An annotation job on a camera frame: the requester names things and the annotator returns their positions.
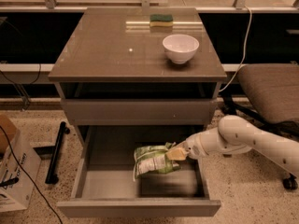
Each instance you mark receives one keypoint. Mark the grey office chair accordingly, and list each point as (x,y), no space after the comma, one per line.
(273,91)

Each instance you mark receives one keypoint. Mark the green jalapeno chip bag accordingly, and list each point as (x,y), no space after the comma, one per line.
(153,159)

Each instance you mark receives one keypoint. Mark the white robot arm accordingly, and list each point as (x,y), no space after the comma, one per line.
(235,135)

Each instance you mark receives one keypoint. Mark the black metal bar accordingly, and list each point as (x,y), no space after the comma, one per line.
(52,177)

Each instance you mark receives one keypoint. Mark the green yellow sponge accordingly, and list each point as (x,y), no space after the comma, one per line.
(160,20)

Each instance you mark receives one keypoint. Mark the closed grey top drawer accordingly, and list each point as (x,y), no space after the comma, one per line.
(137,112)

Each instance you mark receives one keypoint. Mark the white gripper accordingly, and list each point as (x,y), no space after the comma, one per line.
(192,148)

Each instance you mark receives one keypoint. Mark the open grey middle drawer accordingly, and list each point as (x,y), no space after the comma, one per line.
(105,185)

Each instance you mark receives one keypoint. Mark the white cardboard box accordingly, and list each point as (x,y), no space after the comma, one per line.
(19,164)

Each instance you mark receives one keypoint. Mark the grey drawer cabinet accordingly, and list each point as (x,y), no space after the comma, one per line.
(114,54)

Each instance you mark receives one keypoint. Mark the white ceramic bowl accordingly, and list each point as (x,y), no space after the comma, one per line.
(180,48)

